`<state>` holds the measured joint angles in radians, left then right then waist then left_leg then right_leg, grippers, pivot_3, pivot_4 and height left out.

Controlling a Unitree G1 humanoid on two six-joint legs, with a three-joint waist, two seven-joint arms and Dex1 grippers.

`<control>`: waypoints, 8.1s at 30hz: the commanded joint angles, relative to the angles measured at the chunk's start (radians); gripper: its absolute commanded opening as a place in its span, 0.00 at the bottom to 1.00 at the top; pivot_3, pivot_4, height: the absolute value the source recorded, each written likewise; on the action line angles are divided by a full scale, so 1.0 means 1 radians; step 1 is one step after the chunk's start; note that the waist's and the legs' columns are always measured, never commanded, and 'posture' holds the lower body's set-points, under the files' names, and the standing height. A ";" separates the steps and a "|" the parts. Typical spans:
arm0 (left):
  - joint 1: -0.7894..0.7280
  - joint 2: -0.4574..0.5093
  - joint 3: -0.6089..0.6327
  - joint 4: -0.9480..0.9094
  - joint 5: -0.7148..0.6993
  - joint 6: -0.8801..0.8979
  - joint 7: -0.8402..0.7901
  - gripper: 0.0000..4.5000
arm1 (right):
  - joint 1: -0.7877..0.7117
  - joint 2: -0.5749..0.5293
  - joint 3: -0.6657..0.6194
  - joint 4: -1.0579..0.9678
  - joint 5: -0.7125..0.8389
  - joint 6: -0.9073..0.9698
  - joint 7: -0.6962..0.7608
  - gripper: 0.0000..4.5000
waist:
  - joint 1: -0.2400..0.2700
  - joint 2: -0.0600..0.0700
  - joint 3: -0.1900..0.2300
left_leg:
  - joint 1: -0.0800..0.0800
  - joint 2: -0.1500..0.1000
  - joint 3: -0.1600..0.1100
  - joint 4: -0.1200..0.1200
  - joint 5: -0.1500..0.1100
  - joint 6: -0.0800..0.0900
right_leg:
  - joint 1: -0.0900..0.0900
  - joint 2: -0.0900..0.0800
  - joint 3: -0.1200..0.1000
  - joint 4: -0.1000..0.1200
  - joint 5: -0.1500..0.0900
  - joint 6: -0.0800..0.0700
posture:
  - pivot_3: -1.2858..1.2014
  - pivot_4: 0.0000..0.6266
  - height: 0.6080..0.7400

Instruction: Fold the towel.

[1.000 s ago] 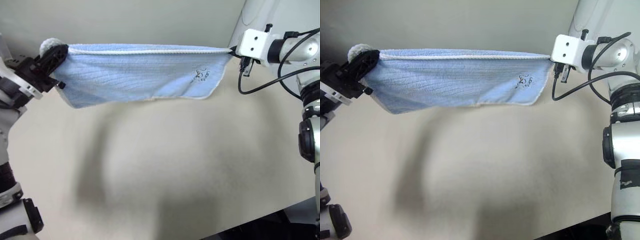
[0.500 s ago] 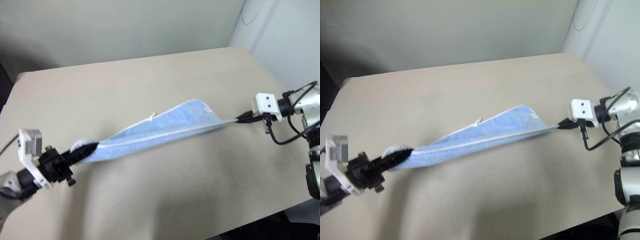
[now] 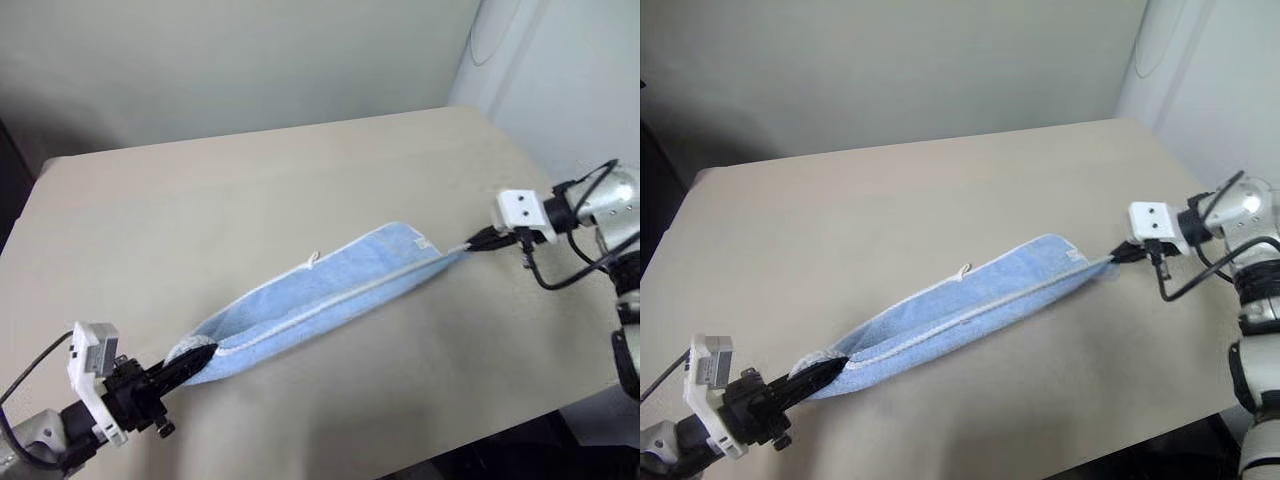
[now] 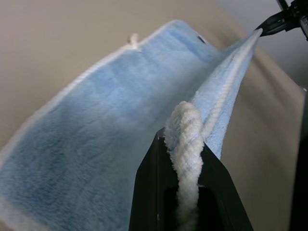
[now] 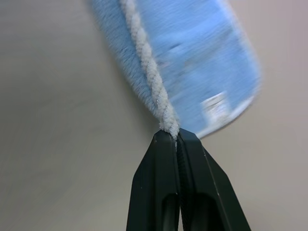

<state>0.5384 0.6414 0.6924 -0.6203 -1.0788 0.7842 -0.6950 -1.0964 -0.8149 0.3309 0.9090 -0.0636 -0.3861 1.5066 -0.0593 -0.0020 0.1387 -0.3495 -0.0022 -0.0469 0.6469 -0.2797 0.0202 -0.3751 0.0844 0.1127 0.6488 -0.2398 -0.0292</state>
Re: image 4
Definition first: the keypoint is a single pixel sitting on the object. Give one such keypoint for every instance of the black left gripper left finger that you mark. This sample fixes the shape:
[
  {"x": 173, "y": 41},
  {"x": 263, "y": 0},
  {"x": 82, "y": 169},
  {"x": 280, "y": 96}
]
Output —
[{"x": 151, "y": 192}]

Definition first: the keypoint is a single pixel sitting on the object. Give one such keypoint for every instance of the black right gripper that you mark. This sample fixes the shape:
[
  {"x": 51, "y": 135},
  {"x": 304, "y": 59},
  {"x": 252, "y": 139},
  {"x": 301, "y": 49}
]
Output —
[{"x": 292, "y": 14}]

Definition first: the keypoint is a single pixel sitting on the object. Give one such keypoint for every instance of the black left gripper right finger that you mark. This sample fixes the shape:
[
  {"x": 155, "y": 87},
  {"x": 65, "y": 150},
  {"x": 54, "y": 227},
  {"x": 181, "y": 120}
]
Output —
[{"x": 221, "y": 199}]

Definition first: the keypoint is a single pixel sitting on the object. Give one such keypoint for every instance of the light blue towel white trim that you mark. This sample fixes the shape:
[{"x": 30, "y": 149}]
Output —
[{"x": 96, "y": 134}]

